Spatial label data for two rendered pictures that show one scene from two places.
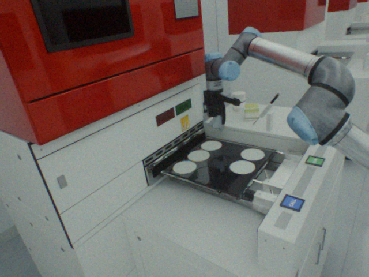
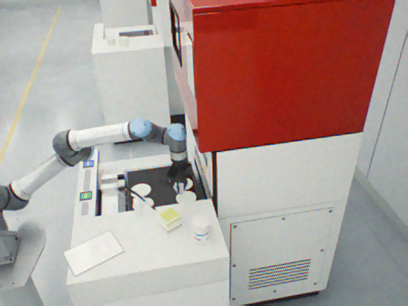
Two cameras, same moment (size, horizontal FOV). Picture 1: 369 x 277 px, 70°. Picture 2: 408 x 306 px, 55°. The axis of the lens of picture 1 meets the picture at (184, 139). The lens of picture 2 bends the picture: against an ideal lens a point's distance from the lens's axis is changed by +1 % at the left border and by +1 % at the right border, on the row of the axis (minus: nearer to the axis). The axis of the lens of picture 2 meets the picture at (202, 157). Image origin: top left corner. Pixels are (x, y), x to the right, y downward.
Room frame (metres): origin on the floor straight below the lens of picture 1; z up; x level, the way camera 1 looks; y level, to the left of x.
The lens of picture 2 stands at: (2.13, -1.17, 2.17)
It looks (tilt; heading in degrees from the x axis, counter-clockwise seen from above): 36 degrees down; 130
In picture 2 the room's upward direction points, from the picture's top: 2 degrees counter-clockwise
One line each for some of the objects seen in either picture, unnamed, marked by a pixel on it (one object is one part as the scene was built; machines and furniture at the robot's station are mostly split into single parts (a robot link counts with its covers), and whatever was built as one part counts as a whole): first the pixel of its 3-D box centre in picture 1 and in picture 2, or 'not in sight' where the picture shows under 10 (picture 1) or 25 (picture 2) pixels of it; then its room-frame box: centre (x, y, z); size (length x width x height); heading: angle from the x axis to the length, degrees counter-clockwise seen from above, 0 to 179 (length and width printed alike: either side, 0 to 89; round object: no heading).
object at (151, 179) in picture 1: (179, 153); (201, 179); (1.10, 0.03, 0.89); 0.44 x 0.02 x 0.10; 140
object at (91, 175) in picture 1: (146, 145); (198, 141); (0.97, 0.16, 1.02); 0.82 x 0.03 x 0.40; 140
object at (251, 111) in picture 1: (251, 112); (169, 219); (1.25, -0.36, 1.00); 0.07 x 0.07 x 0.07; 77
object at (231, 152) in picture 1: (219, 161); (162, 187); (0.98, -0.14, 0.90); 0.34 x 0.34 x 0.01; 50
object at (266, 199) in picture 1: (266, 199); (109, 178); (0.70, -0.25, 0.89); 0.08 x 0.03 x 0.03; 50
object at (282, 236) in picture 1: (303, 197); (89, 190); (0.69, -0.37, 0.89); 0.55 x 0.09 x 0.14; 140
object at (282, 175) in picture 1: (282, 182); (110, 202); (0.82, -0.35, 0.87); 0.36 x 0.08 x 0.03; 140
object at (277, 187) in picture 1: (275, 186); (109, 188); (0.76, -0.30, 0.89); 0.08 x 0.03 x 0.03; 50
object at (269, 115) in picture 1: (266, 115); (139, 202); (1.09, -0.38, 1.03); 0.06 x 0.04 x 0.13; 50
